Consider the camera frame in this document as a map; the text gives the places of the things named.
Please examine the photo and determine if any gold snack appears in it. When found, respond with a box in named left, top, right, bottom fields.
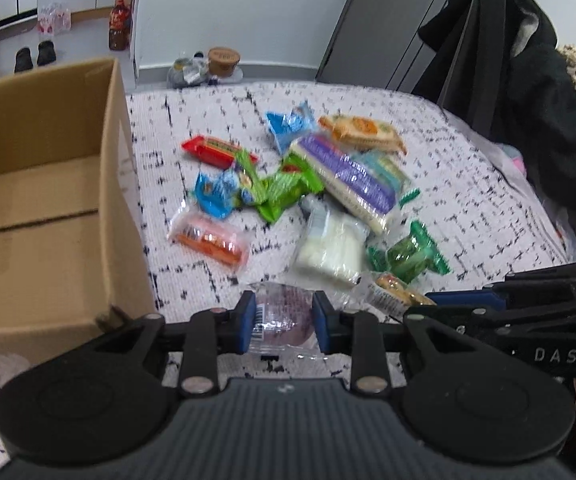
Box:
left=353, top=272, right=436, bottom=320

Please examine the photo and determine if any clear purple snack packet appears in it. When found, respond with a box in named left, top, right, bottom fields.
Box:
left=249, top=282, right=320, bottom=359

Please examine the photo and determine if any pink orange snack packet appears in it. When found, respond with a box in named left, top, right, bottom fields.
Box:
left=166, top=203, right=250, bottom=270

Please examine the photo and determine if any dark green snack packet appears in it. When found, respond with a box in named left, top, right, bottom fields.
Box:
left=366, top=220, right=451, bottom=284

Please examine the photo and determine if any white cake snack pack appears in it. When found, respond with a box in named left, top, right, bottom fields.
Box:
left=292, top=195, right=370, bottom=285

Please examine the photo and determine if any small blue snack packet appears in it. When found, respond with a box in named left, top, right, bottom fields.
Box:
left=195, top=169, right=240, bottom=220

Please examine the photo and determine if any bright green snack packet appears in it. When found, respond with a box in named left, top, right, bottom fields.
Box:
left=232, top=151, right=325, bottom=224

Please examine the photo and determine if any purple long snack pack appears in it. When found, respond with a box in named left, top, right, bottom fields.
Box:
left=289, top=134, right=399, bottom=235

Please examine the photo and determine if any teal biscuit pack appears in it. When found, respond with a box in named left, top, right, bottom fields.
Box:
left=353, top=151, right=420, bottom=206

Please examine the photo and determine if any red candy bar wrapper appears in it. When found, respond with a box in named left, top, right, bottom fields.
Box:
left=181, top=136, right=244, bottom=170

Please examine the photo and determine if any brown cardboard box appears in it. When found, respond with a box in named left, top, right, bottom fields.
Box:
left=0, top=58, right=154, bottom=364

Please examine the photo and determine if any orange rice cracker pack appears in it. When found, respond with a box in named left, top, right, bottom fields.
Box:
left=317, top=114, right=407, bottom=155

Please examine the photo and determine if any light blue snack packet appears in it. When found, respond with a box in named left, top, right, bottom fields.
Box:
left=265, top=101, right=320, bottom=155

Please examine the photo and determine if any white patterned bed blanket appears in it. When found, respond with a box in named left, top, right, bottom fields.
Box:
left=0, top=81, right=569, bottom=466

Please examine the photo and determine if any black hanging coat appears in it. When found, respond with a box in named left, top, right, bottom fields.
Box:
left=413, top=0, right=576, bottom=213

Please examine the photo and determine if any brown lidded paper bucket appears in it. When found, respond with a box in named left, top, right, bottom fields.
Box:
left=208, top=47, right=240, bottom=78

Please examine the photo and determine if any right black slipper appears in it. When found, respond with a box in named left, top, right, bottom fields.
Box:
left=36, top=40, right=57, bottom=66

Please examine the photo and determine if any black slipper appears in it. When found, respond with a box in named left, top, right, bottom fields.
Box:
left=36, top=40, right=57, bottom=66
left=14, top=47, right=33, bottom=73

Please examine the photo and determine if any red oil bottle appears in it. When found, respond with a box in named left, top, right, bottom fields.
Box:
left=108, top=0, right=132, bottom=51

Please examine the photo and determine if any left black slipper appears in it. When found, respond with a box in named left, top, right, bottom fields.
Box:
left=14, top=47, right=33, bottom=73

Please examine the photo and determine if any pink plastic bag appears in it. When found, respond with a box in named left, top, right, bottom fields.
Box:
left=38, top=3, right=71, bottom=37

